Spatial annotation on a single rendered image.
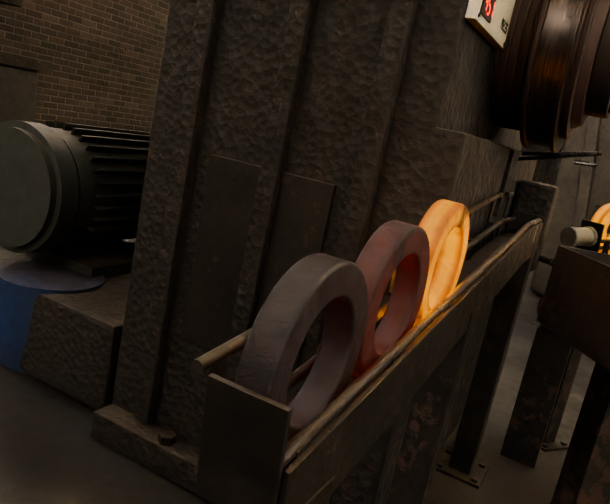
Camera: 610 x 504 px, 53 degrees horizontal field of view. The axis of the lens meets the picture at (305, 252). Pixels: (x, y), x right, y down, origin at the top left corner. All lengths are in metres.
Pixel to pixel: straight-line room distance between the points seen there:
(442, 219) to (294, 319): 0.38
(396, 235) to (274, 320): 0.23
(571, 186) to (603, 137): 0.35
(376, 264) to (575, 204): 3.72
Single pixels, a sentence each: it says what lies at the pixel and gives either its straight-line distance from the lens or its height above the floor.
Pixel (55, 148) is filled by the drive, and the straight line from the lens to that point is 1.84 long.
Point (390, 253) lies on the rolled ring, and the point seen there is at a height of 0.72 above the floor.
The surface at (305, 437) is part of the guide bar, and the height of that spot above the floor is 0.59.
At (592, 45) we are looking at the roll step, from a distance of 1.42.
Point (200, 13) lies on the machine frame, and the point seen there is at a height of 1.01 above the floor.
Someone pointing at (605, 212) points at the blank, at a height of 0.75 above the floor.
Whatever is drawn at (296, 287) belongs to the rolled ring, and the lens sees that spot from 0.48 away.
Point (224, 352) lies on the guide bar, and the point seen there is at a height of 0.64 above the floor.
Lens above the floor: 0.84
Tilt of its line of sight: 12 degrees down
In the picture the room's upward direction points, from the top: 12 degrees clockwise
